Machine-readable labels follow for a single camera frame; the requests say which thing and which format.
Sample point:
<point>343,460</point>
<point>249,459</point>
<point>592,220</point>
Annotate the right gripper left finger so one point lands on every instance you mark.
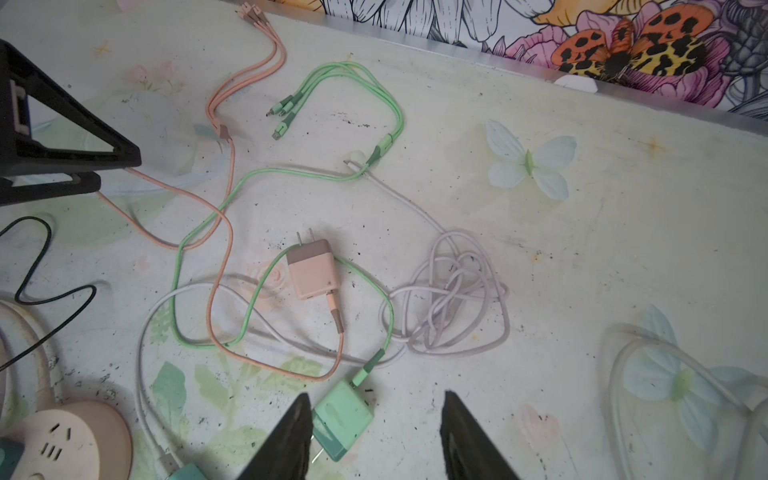
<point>285,454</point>

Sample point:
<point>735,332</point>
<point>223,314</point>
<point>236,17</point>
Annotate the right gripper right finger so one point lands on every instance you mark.
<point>468,452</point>

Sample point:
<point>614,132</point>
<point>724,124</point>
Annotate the teal charger with white cable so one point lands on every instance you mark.
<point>188,472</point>

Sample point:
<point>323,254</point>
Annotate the pink charger plug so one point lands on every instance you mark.
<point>312,269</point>

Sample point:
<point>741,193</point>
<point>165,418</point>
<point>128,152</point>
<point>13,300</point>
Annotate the teal charger with black cable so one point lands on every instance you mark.
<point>10,455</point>

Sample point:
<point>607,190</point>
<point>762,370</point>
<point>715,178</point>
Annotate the green charger plug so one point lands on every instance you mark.
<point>340,418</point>

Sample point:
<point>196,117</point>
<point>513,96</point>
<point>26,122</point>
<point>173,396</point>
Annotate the round pink power socket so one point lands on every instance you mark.
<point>82,440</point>

